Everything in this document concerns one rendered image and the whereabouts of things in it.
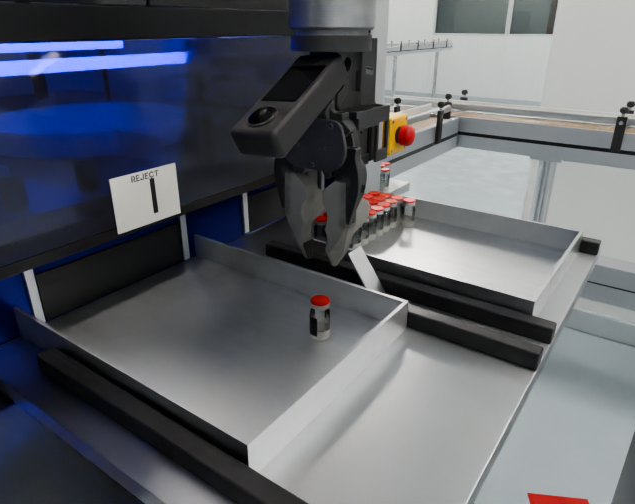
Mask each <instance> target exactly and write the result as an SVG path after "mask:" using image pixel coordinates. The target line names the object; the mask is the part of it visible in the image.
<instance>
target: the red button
mask: <svg viewBox="0 0 635 504"><path fill-rule="evenodd" d="M414 139H415V129H414V127H412V126H410V125H403V126H402V127H401V129H400V131H399V135H398V141H399V144H400V145H401V146H410V145H412V143H413V142H414Z"/></svg>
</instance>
